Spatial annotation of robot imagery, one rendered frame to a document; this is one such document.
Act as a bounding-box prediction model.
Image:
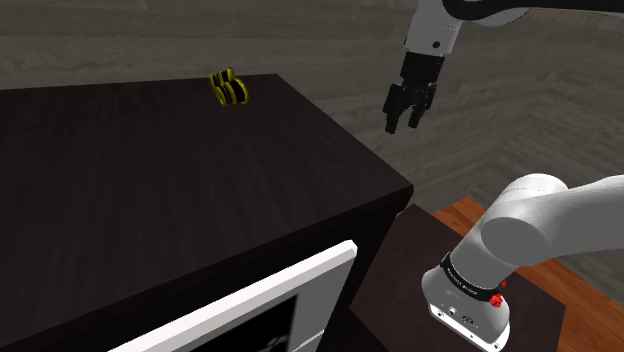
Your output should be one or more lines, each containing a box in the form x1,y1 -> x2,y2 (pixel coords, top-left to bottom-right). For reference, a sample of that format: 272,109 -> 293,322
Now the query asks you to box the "white appliance with black window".
108,239 -> 359,352

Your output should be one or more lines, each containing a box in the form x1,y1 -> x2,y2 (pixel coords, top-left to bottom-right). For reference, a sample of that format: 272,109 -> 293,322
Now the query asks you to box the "yellow and black ringed toy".
208,66 -> 251,107

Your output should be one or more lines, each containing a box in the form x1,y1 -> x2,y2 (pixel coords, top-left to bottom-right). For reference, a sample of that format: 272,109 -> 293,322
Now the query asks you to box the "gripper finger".
381,83 -> 410,136
407,83 -> 439,130

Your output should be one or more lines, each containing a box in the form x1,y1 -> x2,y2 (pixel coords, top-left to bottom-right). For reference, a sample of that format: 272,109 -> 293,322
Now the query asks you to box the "dark wooden cabinet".
0,73 -> 415,352

